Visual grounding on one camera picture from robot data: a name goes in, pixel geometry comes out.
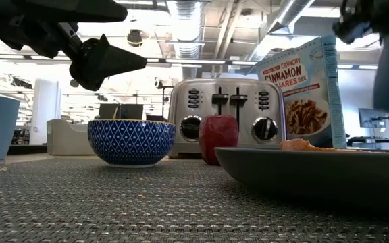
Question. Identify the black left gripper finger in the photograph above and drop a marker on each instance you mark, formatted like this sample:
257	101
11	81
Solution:
106	64
93	10

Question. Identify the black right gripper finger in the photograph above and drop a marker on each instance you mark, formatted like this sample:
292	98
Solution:
350	28

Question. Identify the light blue cereal box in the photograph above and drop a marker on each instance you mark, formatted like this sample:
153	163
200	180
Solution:
312	84

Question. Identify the blue patterned bowl yellow inside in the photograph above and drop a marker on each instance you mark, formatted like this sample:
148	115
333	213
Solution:
130	141

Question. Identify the bagel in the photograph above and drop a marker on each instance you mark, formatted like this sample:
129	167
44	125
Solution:
299	145

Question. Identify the red apple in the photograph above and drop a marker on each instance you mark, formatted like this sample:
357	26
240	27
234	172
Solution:
218	138

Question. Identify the white pillar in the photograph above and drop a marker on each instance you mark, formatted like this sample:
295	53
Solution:
46	111

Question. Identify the white rectangular container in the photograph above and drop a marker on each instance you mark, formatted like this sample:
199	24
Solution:
66	138

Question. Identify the black computer monitor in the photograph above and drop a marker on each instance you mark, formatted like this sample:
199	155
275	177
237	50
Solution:
373	118

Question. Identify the silver four-slot toaster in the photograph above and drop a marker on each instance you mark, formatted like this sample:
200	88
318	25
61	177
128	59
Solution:
226	111

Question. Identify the grey woven placemat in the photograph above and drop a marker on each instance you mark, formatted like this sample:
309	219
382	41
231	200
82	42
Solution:
113	209

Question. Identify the dark grey plate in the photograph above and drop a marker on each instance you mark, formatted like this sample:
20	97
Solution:
316	172

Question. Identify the black ceiling camera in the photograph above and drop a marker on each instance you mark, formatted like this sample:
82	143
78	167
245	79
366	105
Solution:
134	38

